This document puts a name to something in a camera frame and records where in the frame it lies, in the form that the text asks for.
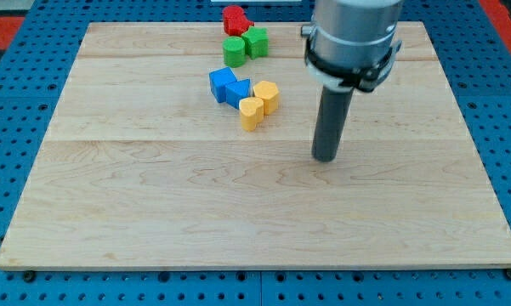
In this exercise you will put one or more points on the green star block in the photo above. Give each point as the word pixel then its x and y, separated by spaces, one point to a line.
pixel 257 42

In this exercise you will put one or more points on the red cylinder block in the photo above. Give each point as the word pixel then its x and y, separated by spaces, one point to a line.
pixel 231 12

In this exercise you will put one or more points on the blue cube block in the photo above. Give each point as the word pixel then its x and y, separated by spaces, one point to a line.
pixel 219 79

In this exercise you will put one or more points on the blue triangle block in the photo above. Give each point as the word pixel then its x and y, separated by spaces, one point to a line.
pixel 236 91

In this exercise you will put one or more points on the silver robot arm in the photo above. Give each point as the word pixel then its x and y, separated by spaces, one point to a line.
pixel 349 44

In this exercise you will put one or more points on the yellow heart block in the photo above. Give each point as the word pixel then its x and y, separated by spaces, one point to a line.
pixel 251 112

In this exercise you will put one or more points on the light wooden board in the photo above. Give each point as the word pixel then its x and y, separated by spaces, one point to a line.
pixel 141 168

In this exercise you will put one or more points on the yellow hexagon block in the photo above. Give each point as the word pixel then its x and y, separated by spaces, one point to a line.
pixel 269 93

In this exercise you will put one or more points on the green cylinder block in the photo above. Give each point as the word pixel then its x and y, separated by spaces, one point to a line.
pixel 234 51

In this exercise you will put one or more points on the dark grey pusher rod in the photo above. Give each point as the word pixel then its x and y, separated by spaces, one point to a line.
pixel 331 118

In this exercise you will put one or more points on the red star block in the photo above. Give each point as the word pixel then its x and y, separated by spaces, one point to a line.
pixel 236 26

